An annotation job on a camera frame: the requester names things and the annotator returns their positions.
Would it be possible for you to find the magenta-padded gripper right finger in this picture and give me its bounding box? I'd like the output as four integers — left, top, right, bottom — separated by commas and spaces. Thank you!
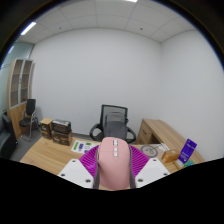
128, 144, 171, 189

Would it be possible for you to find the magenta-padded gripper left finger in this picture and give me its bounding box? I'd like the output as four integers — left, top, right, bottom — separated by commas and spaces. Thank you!
57, 144, 101, 190

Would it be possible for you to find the pink computer mouse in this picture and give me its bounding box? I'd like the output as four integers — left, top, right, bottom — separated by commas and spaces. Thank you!
96, 136, 132, 191

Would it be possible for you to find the wide brown coffee box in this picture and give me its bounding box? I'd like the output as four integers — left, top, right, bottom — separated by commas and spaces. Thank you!
50, 129, 74, 147

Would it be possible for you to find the wooden side desk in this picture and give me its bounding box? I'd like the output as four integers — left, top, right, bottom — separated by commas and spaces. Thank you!
134, 118, 206, 164

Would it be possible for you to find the purple plastic pouch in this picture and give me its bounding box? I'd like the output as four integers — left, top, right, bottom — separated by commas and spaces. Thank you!
177, 138, 198, 168

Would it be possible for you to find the black cardboard box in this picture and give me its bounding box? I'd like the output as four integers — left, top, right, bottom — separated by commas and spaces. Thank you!
50, 119, 72, 135

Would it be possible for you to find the tall brown coffee box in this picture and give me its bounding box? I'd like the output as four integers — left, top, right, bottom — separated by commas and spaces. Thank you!
39, 117, 54, 140

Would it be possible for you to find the grey backpack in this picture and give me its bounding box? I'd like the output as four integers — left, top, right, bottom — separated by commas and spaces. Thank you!
103, 111, 128, 140

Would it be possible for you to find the black mesh office chair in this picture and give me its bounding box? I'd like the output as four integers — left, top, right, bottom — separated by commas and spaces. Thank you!
89, 104, 138, 144

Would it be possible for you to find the black leather armchair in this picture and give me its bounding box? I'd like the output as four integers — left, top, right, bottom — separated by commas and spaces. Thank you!
0, 111, 19, 160

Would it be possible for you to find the black visitor chair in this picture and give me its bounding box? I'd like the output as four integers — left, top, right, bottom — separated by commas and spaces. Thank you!
18, 98, 39, 143

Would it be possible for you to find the wooden shelf cabinet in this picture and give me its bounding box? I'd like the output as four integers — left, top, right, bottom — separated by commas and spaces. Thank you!
5, 58, 36, 139

